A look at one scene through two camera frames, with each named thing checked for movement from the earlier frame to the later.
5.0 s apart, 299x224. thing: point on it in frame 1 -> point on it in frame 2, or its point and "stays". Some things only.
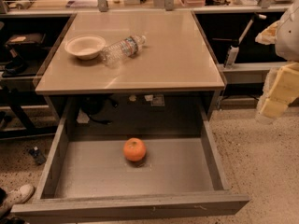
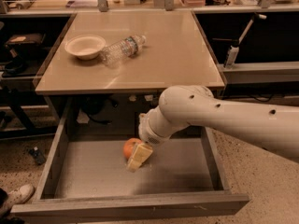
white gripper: (289, 37) -> (149, 134)
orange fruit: (135, 149) stays
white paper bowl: (86, 47) stays
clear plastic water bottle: (115, 55) stays
